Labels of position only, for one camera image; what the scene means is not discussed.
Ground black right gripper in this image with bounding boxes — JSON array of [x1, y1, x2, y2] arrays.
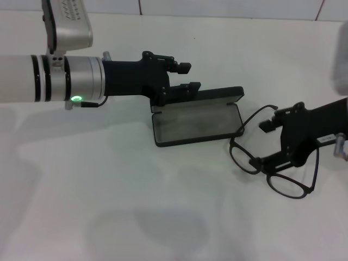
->
[[248, 97, 348, 171]]

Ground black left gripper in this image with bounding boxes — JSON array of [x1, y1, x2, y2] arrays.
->
[[102, 50, 202, 107]]

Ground black round glasses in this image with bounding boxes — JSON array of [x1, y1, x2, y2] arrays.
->
[[229, 104, 320, 200]]

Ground black glasses case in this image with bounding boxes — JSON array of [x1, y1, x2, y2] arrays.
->
[[150, 86, 245, 148]]

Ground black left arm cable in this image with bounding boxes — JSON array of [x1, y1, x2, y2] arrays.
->
[[64, 95, 107, 111]]

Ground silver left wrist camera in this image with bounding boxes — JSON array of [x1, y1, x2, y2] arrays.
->
[[41, 0, 94, 72]]

